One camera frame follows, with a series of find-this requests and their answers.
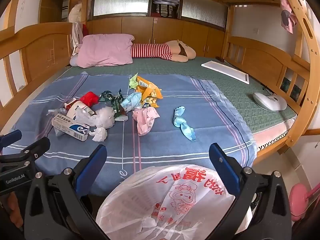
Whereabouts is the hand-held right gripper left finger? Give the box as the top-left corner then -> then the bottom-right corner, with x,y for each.
24,144 -> 108,240

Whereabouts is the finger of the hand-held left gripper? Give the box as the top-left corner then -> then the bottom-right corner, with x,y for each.
0,137 -> 51,166
0,129 -> 22,153

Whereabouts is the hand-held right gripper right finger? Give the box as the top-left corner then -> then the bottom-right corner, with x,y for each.
209,143 -> 293,240

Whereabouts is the white tissue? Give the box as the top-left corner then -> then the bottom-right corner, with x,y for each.
89,127 -> 108,143

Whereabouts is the white blue medicine box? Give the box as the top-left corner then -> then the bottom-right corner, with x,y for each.
51,114 -> 91,142

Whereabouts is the clear plastic wrap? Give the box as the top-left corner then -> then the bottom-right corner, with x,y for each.
74,106 -> 117,128

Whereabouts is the red white carton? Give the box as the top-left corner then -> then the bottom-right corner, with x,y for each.
63,97 -> 95,119

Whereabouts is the light blue twisted wrapper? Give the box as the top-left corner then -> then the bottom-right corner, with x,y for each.
173,106 -> 198,142

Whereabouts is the green silver wrapper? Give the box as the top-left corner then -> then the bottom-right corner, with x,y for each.
111,88 -> 129,122

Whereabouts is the red packet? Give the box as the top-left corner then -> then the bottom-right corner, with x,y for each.
80,91 -> 99,107

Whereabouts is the pink wrapper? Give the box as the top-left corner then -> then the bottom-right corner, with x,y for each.
132,106 -> 161,137

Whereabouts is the white red-printed plastic bag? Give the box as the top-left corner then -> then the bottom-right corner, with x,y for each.
96,164 -> 253,240

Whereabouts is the small yellow snack packet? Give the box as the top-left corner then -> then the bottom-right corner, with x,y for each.
141,96 -> 161,109

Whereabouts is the light green wrapper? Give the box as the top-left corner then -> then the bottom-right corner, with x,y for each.
128,73 -> 139,90

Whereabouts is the large yellow snack bag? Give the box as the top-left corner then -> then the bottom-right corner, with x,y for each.
135,75 -> 164,99

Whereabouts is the person's left hand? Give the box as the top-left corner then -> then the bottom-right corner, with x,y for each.
0,198 -> 25,233

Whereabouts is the blue striped blanket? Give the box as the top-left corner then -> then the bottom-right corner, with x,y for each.
2,72 -> 258,198

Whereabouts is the pink patterned mattress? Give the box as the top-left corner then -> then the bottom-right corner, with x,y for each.
252,118 -> 298,153

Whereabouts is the pink plastic lamp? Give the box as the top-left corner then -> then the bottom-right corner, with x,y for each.
289,182 -> 320,223

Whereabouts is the white handheld vacuum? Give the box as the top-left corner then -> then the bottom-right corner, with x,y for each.
252,92 -> 288,112

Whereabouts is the green quilted mattress pad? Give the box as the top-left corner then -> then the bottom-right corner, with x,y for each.
57,56 -> 298,134

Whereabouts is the white flat board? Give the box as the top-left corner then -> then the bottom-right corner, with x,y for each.
201,60 -> 250,85

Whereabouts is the pink pillow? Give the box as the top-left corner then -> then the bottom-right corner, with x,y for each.
76,33 -> 136,68

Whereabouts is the patterned hanging cloth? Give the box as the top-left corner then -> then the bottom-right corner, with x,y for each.
71,22 -> 84,55

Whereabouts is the striped plush toy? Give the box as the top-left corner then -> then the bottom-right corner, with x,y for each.
131,39 -> 197,63

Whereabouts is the wooden bed ladder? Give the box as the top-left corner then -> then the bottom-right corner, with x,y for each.
279,0 -> 318,153

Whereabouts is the frosted glass cabinet door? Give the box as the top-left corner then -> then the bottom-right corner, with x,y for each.
92,0 -> 151,18
181,0 -> 228,28

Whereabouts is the pink hanging cloth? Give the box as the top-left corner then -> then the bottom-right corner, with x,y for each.
279,0 -> 298,34

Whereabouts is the stack of stored items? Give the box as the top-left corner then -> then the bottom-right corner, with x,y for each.
153,0 -> 181,18

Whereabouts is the wooden bed frame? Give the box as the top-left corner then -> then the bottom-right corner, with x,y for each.
0,0 -> 320,155

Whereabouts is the wooden wall cabinet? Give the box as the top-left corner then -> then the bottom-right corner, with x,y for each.
87,16 -> 227,58

